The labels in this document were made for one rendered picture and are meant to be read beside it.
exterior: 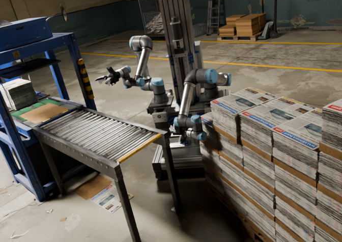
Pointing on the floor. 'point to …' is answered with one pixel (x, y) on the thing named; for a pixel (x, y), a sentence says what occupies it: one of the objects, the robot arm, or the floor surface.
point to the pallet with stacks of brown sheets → (243, 27)
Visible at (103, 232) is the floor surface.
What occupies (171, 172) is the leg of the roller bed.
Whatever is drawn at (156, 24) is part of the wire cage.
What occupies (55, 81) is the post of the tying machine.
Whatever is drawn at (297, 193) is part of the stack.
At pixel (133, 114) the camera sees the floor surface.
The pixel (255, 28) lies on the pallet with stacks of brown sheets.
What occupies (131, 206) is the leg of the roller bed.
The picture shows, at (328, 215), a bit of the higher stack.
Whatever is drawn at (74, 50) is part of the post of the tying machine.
